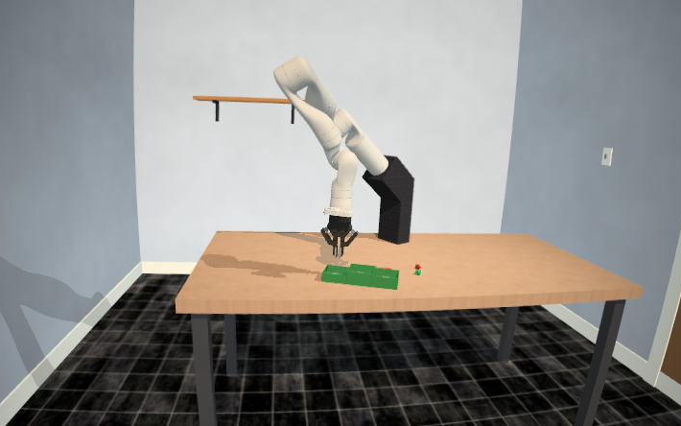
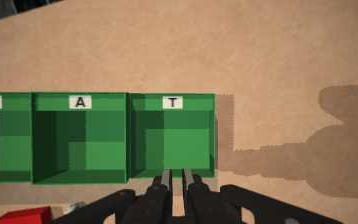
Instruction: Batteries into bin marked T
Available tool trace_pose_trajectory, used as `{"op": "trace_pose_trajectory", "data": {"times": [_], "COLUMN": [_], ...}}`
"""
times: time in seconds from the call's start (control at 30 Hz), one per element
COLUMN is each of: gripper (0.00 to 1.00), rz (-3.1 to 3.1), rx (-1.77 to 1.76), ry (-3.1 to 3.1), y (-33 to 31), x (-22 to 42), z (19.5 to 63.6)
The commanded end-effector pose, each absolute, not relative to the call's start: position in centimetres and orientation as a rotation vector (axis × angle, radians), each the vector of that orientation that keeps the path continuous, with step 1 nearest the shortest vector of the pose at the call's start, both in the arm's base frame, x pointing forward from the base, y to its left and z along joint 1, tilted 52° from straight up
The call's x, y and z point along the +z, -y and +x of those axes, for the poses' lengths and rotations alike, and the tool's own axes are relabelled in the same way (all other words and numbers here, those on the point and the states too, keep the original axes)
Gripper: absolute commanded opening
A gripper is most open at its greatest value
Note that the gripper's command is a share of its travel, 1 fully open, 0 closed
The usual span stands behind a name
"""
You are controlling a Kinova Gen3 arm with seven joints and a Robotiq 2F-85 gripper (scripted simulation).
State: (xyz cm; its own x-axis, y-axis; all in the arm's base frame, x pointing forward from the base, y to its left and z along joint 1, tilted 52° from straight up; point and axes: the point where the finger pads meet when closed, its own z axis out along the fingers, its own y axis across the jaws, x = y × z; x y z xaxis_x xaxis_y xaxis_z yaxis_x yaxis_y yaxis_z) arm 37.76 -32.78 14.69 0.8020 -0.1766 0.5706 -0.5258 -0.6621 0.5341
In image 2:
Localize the green aa battery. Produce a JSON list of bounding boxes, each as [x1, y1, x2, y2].
[[64, 203, 80, 214]]

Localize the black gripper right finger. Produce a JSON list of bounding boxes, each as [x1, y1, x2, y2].
[[182, 169, 344, 224]]

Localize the green bins with labels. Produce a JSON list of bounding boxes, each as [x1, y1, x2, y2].
[[0, 91, 215, 185]]

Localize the red 9v battery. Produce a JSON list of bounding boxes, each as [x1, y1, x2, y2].
[[0, 206, 52, 224]]

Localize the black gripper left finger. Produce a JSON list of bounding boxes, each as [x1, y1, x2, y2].
[[45, 169, 173, 224]]

